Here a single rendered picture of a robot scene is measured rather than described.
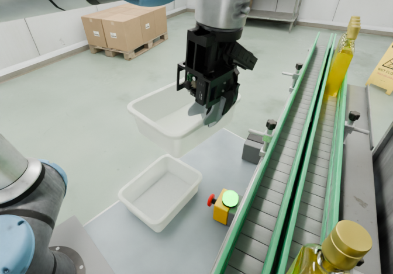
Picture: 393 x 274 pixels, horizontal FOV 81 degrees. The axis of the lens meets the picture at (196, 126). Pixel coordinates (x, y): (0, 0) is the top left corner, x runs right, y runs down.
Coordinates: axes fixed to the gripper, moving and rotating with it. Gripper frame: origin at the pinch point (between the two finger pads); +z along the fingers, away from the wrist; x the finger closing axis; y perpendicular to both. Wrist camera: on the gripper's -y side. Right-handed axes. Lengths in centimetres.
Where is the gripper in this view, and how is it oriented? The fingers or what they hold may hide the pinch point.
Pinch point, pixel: (210, 119)
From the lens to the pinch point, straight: 49.3
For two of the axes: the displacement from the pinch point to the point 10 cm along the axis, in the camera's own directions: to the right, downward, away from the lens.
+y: -6.6, 4.6, -5.9
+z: -0.9, 7.4, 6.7
